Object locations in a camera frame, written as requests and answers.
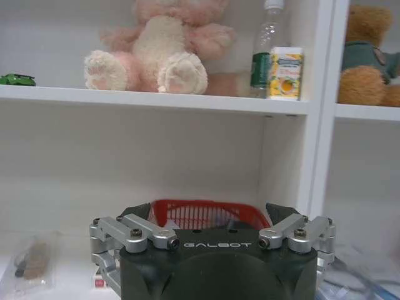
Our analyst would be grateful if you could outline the clear plastic bottle green label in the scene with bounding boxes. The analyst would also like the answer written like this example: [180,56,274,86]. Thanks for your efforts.
[249,0,288,99]

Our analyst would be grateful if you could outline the pink plush bunny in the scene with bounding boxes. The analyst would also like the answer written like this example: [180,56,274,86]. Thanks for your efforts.
[83,0,237,94]

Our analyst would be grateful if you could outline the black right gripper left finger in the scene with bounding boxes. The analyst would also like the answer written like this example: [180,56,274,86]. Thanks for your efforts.
[89,202,179,291]

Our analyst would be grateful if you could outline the red plastic basket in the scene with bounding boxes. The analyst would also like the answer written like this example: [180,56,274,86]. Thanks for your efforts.
[149,199,271,231]

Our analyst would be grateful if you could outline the clear plastic packaging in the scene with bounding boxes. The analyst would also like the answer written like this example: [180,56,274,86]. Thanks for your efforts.
[315,249,400,300]

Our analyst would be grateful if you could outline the white shelf unit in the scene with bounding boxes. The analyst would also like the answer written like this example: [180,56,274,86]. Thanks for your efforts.
[0,0,400,232]

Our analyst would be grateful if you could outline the green toy car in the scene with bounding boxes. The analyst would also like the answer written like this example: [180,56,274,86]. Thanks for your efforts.
[0,72,37,86]

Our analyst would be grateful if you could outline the brown teddy bear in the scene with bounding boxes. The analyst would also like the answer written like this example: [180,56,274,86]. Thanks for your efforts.
[337,4,400,108]

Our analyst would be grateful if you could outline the white yellow-labelled canister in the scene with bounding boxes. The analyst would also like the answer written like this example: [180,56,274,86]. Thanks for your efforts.
[266,46,304,101]

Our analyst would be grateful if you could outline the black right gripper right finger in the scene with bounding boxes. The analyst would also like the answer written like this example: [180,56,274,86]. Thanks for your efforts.
[257,202,338,284]

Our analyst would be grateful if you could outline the small red white box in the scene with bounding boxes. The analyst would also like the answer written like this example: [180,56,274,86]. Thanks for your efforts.
[91,271,111,288]

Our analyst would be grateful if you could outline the clear bag with brown contents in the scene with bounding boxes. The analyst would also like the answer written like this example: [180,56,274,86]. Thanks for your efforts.
[5,231,63,288]

